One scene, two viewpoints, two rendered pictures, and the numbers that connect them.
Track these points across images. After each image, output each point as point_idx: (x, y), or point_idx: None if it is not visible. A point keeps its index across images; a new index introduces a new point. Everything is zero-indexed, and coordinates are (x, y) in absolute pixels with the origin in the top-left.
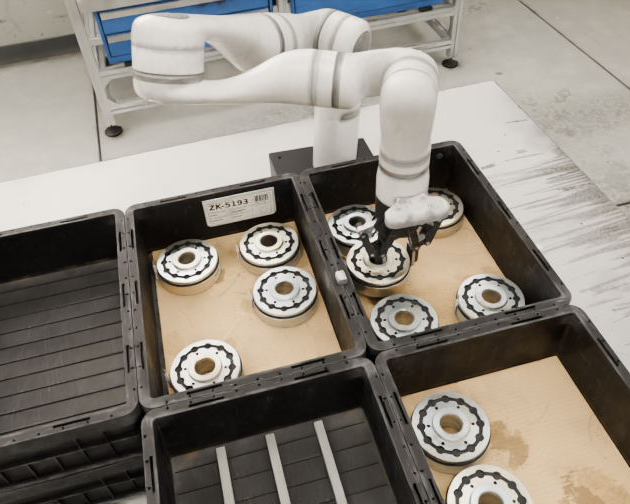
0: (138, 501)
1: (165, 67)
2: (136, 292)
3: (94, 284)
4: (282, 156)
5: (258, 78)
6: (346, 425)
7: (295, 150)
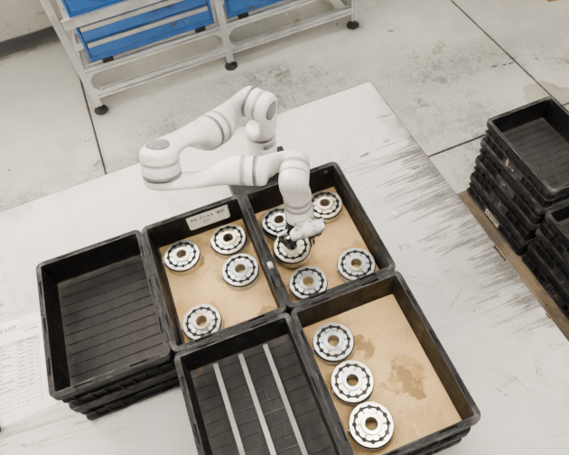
0: (174, 391)
1: (161, 176)
2: (157, 283)
3: (129, 273)
4: None
5: (211, 176)
6: (280, 344)
7: None
